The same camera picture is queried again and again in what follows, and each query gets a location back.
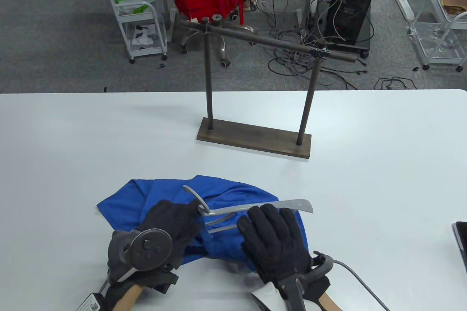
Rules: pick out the person's left hand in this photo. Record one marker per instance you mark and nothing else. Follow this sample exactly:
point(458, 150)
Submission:
point(171, 216)

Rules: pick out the person's right hand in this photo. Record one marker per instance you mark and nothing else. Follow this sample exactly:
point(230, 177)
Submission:
point(277, 241)

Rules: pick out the blue t-shirt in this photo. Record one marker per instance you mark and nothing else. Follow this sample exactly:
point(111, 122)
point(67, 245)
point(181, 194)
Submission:
point(164, 189)

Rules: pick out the grey plastic hanger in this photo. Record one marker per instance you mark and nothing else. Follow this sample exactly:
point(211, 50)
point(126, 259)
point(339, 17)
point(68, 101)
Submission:
point(295, 204)

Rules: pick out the person's left forearm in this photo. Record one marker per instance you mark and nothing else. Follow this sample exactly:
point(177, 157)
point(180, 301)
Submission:
point(127, 300)

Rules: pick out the person's right forearm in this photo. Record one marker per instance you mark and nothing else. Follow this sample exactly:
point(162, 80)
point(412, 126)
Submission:
point(328, 303)

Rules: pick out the grey round left hand tracker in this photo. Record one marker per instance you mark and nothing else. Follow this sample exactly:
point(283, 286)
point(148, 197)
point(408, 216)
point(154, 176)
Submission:
point(149, 249)

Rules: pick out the grey round hand tracker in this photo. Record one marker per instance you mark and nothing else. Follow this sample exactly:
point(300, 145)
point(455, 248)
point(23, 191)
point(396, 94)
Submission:
point(292, 289)
point(149, 249)

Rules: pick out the grey round right hand tracker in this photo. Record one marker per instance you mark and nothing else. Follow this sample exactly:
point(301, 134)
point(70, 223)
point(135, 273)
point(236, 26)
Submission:
point(292, 289)

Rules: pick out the dark metal hanging rack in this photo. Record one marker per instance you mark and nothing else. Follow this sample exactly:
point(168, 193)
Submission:
point(255, 139)

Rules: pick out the white rolling cart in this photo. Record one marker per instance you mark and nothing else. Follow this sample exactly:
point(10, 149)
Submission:
point(437, 57)
point(146, 48)

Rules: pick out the office chair chrome base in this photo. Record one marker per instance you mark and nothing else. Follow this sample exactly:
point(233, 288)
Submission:
point(223, 48)

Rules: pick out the white sheet with black parts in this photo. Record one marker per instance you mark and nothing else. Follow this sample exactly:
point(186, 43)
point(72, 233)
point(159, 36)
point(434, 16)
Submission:
point(142, 35)

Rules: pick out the dark tablet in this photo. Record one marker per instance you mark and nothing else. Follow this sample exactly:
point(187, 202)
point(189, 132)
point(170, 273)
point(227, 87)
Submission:
point(461, 241)

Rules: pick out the black wheeled tower stand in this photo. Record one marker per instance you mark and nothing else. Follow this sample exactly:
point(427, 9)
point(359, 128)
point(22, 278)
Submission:
point(350, 47)

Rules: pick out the white power strip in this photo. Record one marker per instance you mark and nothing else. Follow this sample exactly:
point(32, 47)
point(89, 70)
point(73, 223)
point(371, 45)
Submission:
point(299, 17)

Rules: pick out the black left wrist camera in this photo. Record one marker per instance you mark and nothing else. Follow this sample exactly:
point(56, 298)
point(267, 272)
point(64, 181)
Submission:
point(91, 303)

